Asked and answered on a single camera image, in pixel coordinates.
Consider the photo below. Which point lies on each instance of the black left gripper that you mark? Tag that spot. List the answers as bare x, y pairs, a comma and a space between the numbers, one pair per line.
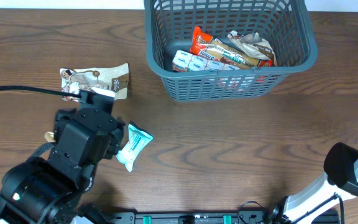
115, 142

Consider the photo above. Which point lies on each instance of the multicolour tissue pack box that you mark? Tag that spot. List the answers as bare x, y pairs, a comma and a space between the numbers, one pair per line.
187, 62

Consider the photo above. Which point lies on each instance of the red orange pasta packet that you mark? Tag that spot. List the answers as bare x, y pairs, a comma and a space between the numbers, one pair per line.
209, 47

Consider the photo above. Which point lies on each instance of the beige grain pouch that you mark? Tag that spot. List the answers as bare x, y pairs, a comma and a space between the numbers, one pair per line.
115, 79
254, 46

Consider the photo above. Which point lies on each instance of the dark grey plastic basket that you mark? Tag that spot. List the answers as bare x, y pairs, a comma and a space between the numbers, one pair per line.
169, 27

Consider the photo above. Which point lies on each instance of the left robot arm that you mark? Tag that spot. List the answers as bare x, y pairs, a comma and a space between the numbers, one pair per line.
47, 187

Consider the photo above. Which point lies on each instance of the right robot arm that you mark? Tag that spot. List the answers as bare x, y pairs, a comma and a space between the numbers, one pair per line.
337, 183

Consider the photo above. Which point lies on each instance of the beige rice pouch lower left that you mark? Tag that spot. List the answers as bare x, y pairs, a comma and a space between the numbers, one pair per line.
49, 136

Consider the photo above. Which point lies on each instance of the teal white snack packet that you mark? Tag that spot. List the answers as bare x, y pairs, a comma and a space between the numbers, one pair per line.
138, 139

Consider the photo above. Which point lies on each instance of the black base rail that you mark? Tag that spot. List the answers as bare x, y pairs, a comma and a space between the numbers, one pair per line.
245, 216

